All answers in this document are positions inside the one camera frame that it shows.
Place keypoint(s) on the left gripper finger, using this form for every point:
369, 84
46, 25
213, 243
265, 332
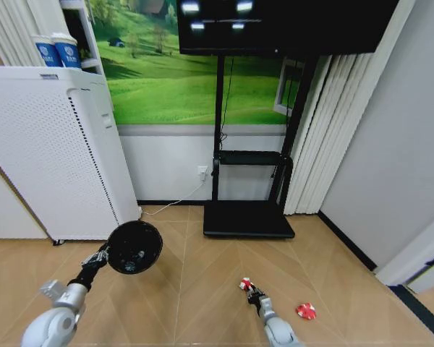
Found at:
104, 253
92, 260

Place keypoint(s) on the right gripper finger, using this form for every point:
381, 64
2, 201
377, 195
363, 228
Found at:
250, 294
259, 290

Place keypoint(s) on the red white wrapper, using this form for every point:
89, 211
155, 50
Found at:
306, 311
245, 283

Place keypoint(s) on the black round trash bin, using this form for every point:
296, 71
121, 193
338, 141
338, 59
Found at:
134, 247

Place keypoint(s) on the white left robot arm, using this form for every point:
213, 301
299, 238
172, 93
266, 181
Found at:
54, 318

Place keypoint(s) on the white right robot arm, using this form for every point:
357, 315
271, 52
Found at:
279, 330

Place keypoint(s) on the black television floor stand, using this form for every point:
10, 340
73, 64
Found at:
249, 202

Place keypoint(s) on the white perforated air purifier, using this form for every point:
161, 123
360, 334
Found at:
47, 155

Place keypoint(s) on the white vertical blinds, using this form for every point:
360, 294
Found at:
322, 137

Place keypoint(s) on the blue white paper cup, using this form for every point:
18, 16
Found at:
46, 50
68, 50

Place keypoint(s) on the white open shelf unit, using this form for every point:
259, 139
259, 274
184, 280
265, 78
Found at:
83, 36

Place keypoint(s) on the black flat screen television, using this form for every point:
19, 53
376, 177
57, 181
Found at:
285, 25

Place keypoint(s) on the white wall socket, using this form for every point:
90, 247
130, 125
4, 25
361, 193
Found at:
202, 172

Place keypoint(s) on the green meadow wall poster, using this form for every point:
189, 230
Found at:
166, 79

